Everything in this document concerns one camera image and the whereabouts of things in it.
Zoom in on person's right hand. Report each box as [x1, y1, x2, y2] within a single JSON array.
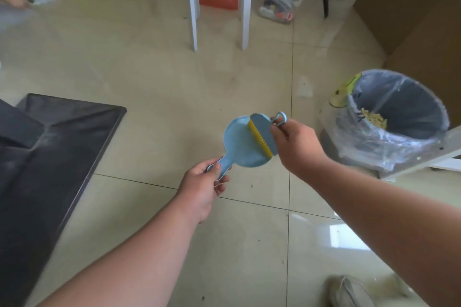
[[270, 118, 328, 182]]

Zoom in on person's left hand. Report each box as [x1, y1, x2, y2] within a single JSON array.
[[175, 158, 231, 225]]

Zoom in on blue brush with yellow bristles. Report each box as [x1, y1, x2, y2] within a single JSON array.
[[247, 112, 288, 159]]

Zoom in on blue mini dustpan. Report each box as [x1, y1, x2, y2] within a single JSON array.
[[206, 116, 279, 181]]

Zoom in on person's right forearm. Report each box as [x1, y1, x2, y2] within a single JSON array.
[[301, 159, 461, 307]]

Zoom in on person's left forearm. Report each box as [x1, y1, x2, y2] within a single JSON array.
[[36, 195, 202, 307]]

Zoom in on green frog trash bin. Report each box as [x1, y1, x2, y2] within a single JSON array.
[[319, 71, 451, 174]]

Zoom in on clear plastic bin liner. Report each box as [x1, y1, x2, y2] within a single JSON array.
[[319, 69, 451, 173]]

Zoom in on pale scraps of waste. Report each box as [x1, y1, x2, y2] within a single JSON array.
[[359, 108, 388, 130]]

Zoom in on clear plastic box of items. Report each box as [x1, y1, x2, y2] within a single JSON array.
[[256, 0, 308, 24]]

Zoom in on white table leg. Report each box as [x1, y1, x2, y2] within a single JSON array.
[[181, 0, 201, 53], [238, 0, 254, 51]]

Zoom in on white furniture bar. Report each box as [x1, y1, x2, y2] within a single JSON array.
[[378, 125, 461, 181]]

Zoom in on person's grey shoe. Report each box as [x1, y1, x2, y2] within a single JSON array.
[[327, 275, 376, 307]]

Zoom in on brown cardboard box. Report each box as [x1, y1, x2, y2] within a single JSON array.
[[353, 0, 461, 129]]

